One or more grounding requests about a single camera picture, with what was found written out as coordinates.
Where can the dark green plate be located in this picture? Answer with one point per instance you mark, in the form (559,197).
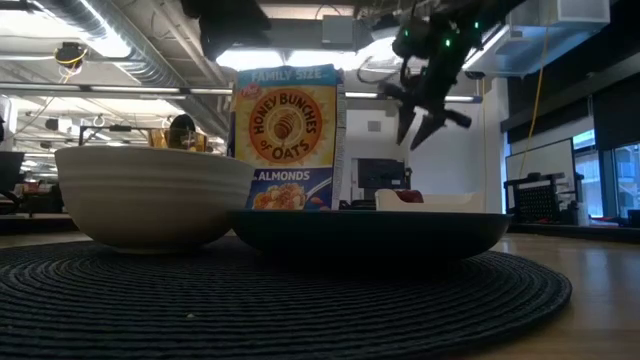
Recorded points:
(370,232)

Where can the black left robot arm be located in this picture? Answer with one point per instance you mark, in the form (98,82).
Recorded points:
(225,25)

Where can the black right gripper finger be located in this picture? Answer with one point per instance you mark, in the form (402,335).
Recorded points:
(406,122)
(427,130)

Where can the black monitor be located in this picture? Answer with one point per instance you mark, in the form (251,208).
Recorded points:
(382,172)

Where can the ceiling light strip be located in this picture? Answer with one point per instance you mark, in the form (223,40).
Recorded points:
(135,89)

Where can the white ceramic bowl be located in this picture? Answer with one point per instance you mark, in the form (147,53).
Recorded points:
(150,200)

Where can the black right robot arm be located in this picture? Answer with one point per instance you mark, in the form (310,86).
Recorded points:
(450,30)

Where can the honey oats cereal box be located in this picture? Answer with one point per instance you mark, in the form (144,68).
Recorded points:
(285,130)

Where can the black ceiling device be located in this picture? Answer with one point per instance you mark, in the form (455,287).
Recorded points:
(70,52)

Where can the whiteboard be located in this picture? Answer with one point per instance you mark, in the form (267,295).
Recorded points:
(540,160)

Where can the grey ceiling box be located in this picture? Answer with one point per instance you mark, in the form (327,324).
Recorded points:
(337,30)

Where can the dark round woven placemat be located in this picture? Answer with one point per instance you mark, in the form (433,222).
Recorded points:
(250,310)

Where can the silver ceiling duct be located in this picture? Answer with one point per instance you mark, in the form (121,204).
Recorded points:
(150,55)

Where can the white plastic container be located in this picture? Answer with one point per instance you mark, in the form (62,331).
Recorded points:
(450,202)

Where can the white ceiling air unit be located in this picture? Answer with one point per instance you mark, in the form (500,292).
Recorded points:
(550,35)

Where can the black equipment cart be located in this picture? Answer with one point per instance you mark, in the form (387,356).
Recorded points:
(537,202)

